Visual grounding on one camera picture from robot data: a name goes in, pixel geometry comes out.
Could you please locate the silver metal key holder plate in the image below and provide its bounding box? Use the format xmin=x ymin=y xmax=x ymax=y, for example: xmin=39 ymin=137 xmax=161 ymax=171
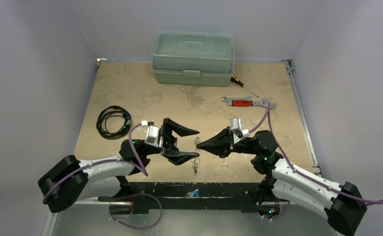
xmin=191 ymin=137 xmax=201 ymax=177

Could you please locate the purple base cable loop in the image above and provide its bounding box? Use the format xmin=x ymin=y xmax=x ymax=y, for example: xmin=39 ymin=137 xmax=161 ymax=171
xmin=108 ymin=193 xmax=163 ymax=230

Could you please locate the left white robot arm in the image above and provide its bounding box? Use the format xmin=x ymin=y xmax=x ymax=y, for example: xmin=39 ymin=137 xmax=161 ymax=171
xmin=38 ymin=118 xmax=199 ymax=213

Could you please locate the black yellow screwdriver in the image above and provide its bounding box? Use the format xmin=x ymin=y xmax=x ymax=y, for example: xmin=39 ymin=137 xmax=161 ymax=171
xmin=230 ymin=75 xmax=259 ymax=97

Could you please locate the silver open-end wrench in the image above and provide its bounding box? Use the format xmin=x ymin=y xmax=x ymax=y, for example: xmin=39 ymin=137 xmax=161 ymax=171
xmin=221 ymin=96 xmax=253 ymax=106

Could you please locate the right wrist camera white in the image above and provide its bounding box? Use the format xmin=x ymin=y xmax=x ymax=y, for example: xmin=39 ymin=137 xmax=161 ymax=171
xmin=230 ymin=117 xmax=250 ymax=139

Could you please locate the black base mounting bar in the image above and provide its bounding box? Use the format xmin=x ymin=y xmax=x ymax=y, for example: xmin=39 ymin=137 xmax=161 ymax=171
xmin=97 ymin=181 xmax=291 ymax=215

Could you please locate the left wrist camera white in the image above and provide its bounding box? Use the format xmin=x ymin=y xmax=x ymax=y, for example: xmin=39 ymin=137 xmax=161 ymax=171
xmin=141 ymin=120 xmax=160 ymax=148

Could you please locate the coiled black cable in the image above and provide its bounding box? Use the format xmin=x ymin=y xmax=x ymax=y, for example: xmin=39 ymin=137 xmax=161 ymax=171
xmin=96 ymin=105 xmax=132 ymax=140

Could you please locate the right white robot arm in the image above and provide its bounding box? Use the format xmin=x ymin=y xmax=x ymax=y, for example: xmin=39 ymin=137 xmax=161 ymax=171
xmin=196 ymin=127 xmax=367 ymax=236

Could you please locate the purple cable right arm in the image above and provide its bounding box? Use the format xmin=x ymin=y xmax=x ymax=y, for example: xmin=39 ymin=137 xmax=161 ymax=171
xmin=248 ymin=102 xmax=383 ymax=206

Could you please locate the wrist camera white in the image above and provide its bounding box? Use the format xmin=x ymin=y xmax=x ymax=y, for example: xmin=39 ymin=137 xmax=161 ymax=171
xmin=141 ymin=120 xmax=160 ymax=148
xmin=230 ymin=117 xmax=250 ymax=139

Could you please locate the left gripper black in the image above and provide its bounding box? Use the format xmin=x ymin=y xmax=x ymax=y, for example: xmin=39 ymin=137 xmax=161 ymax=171
xmin=143 ymin=119 xmax=199 ymax=164

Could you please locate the red handled adjustable wrench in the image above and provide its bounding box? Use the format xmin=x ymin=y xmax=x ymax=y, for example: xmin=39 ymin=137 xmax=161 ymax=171
xmin=225 ymin=99 xmax=276 ymax=109

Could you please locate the green plastic toolbox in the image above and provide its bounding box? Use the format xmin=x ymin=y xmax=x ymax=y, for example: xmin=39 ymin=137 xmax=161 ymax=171
xmin=152 ymin=31 xmax=235 ymax=87

